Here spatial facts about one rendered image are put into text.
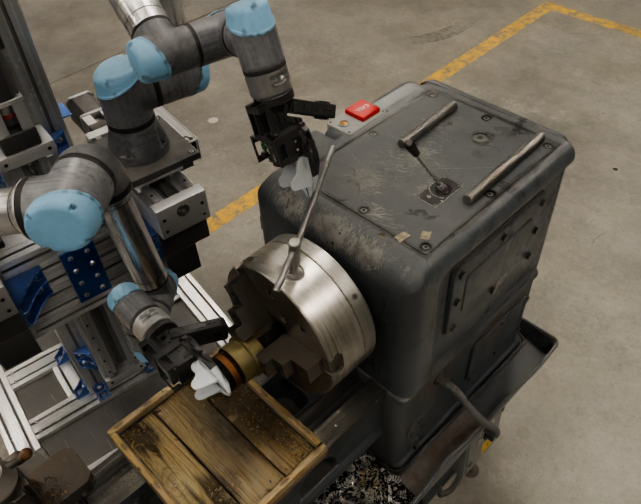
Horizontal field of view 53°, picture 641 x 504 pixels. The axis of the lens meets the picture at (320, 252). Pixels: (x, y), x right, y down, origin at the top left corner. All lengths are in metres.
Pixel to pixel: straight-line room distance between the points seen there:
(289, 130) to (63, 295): 0.86
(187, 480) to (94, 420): 1.01
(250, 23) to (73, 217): 0.44
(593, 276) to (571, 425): 0.77
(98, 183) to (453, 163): 0.72
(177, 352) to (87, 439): 1.10
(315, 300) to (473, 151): 0.51
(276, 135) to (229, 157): 2.47
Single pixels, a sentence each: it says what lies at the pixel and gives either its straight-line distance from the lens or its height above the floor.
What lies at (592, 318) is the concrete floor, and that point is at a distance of 2.86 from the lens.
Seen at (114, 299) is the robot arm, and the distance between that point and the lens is 1.40.
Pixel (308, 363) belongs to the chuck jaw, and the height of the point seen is 1.12.
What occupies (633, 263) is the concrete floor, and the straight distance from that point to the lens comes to 3.15.
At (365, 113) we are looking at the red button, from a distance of 1.53.
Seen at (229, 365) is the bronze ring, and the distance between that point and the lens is 1.22.
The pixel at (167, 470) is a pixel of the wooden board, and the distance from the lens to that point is 1.40.
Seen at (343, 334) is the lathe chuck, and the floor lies 1.15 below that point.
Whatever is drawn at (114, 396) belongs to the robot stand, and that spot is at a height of 0.22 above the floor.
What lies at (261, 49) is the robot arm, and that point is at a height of 1.61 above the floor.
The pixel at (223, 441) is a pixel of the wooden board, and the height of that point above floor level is 0.89.
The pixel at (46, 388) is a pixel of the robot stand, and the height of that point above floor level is 0.21.
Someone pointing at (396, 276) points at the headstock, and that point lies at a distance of 1.18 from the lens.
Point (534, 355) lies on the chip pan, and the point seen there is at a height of 0.54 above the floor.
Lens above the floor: 2.10
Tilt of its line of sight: 45 degrees down
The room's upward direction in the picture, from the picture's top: 4 degrees counter-clockwise
